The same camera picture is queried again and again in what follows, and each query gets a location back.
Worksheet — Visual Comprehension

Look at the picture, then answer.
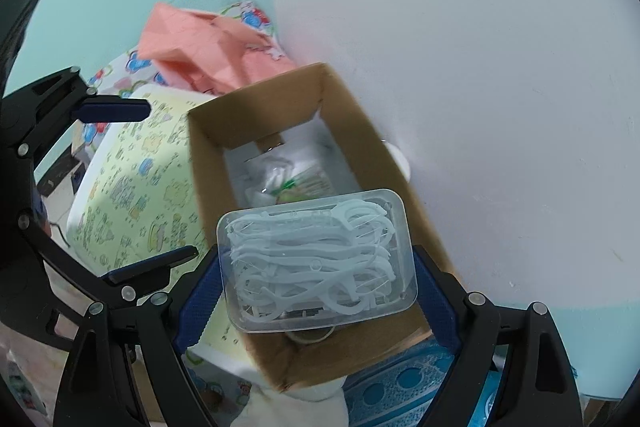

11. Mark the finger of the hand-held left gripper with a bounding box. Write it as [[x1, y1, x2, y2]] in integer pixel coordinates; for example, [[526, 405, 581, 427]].
[[17, 212, 201, 323], [17, 67, 153, 158]]

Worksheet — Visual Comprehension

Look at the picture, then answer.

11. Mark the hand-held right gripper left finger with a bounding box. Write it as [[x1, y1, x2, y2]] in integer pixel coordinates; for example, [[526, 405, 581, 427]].
[[52, 252, 224, 427]]

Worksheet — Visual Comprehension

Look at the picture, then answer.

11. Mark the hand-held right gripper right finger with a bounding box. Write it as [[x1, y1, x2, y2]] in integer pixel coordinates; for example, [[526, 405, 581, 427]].
[[412, 244, 584, 427]]

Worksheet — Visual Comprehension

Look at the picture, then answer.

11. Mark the white cotton pads packet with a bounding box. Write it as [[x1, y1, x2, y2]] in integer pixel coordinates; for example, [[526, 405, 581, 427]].
[[244, 159, 296, 208]]

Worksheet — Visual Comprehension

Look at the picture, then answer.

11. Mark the green printed packet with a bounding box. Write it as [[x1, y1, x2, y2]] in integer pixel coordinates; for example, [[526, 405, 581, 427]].
[[280, 164, 347, 202]]

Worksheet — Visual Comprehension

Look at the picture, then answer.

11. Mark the brown cardboard box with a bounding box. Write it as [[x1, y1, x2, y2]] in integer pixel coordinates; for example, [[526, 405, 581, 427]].
[[187, 62, 464, 394]]

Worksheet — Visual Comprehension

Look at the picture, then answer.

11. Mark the yellow cartoon print board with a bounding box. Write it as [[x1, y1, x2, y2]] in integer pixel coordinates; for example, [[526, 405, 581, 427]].
[[67, 84, 251, 374]]

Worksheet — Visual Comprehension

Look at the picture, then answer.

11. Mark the blue patterned package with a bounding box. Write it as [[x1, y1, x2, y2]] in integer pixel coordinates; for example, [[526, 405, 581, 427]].
[[345, 339, 502, 427]]

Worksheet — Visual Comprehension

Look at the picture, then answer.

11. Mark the pink tissue paper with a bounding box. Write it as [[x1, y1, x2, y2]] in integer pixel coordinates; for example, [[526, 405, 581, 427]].
[[137, 2, 299, 98]]

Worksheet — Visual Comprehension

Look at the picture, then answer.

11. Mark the cream white blanket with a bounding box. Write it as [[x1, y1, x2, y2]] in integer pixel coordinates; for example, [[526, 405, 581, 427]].
[[235, 372, 351, 427]]

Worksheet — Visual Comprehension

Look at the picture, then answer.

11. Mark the white round object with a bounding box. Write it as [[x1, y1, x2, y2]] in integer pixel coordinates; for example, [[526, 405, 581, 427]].
[[382, 141, 412, 184]]

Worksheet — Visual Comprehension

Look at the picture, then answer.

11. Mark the floral print cloth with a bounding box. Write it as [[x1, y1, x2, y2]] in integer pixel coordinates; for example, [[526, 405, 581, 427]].
[[87, 0, 281, 423]]

